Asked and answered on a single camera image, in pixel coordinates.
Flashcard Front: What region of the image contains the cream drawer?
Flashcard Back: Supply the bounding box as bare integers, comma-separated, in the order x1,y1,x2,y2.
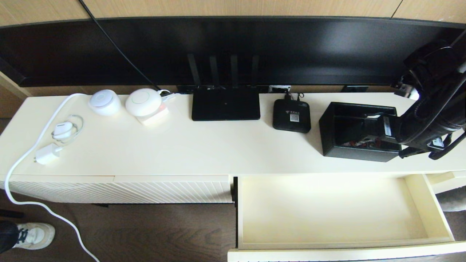
228,174,466,262

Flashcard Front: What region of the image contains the white ribbed cabinet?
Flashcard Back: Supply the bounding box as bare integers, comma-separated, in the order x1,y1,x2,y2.
0,93,466,208

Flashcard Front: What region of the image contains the black organizer box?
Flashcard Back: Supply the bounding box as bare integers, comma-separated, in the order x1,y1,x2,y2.
319,102,403,163

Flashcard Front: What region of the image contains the black set-top box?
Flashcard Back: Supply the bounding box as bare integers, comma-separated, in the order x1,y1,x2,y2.
272,99,311,134

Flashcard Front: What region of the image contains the grey fuzzy slipper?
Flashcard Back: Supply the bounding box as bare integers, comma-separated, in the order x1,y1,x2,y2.
435,186,466,212

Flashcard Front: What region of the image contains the black flat television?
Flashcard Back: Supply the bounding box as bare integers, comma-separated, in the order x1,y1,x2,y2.
0,17,466,89

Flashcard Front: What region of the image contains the black router with antennas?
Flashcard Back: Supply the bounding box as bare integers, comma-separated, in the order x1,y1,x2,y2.
187,55,261,122

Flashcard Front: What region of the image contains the white plug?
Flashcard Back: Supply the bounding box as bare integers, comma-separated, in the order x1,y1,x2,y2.
159,90,181,103

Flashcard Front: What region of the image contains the cream ribbed cabinet panel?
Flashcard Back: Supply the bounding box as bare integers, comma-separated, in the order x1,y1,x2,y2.
114,175,232,204

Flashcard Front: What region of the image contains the white cube power strip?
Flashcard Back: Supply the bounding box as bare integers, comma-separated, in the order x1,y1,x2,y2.
138,104,170,127

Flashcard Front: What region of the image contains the large white round hub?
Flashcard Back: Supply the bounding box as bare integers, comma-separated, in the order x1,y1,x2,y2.
125,88,163,117

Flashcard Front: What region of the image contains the small white dome speaker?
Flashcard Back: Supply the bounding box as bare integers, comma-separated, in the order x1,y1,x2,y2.
88,90,122,117

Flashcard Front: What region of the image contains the small white oval charger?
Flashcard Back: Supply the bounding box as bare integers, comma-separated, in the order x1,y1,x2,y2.
54,122,75,140

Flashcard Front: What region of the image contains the white charger adapter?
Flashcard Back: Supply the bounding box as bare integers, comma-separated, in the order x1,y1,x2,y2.
35,143,63,165

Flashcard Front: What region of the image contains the white sneaker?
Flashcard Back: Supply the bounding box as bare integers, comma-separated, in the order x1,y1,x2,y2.
12,223,56,251

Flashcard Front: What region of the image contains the dark trouser leg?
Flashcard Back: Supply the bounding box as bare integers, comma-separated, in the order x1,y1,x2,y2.
0,221,19,254

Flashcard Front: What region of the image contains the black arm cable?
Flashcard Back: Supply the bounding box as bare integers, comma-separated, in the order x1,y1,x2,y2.
399,131,466,160

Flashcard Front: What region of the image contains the black wall cable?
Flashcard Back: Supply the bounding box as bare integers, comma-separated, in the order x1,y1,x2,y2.
79,0,162,92

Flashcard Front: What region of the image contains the thick white power cable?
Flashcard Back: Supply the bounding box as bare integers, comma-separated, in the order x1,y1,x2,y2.
5,94,100,262

